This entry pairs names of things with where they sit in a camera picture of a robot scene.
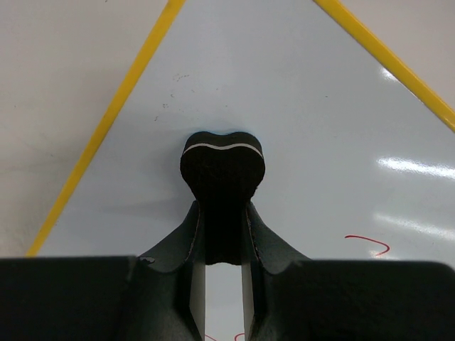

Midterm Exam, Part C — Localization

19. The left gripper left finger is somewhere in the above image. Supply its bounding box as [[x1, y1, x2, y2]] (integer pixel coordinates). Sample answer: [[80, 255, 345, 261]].
[[109, 202, 205, 340]]

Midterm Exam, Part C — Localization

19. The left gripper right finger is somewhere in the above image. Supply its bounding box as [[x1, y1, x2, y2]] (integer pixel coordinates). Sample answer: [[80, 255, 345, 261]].
[[241, 203, 355, 340]]

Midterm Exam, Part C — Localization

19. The black whiteboard eraser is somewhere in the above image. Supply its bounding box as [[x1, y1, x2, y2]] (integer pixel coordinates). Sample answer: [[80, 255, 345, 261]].
[[180, 131, 265, 266]]

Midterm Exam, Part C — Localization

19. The yellow framed whiteboard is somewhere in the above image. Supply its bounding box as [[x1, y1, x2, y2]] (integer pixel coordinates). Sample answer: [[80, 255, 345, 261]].
[[24, 0, 455, 341]]

